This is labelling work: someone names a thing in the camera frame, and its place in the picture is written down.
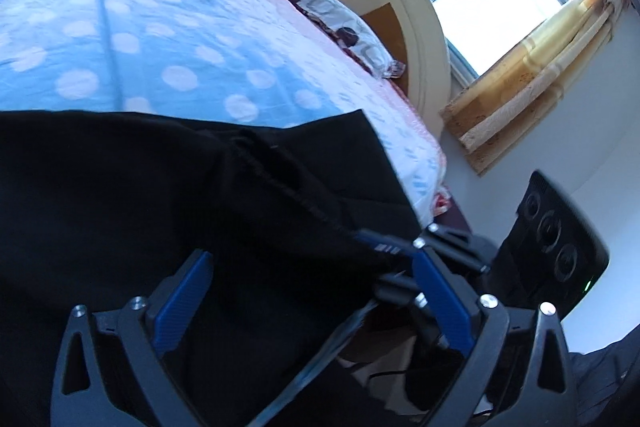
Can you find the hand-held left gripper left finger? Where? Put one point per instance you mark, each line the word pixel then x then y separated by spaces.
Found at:
pixel 182 302

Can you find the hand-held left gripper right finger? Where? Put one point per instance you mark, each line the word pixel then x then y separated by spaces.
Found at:
pixel 442 303

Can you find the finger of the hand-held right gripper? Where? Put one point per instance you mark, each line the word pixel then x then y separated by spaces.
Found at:
pixel 385 247
pixel 397 289

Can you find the black pants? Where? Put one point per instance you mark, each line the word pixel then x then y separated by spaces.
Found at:
pixel 125 207

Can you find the person's right forearm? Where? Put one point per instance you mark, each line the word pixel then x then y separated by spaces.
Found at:
pixel 605 372

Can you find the yellow patterned curtain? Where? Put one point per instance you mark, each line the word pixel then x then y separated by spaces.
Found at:
pixel 525 99

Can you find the grey patterned pillow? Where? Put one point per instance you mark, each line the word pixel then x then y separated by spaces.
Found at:
pixel 345 22

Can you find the wooden bed headboard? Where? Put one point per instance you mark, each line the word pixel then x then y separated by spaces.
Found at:
pixel 400 12

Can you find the bed with dotted patterned sheet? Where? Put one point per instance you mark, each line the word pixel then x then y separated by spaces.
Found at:
pixel 150 7

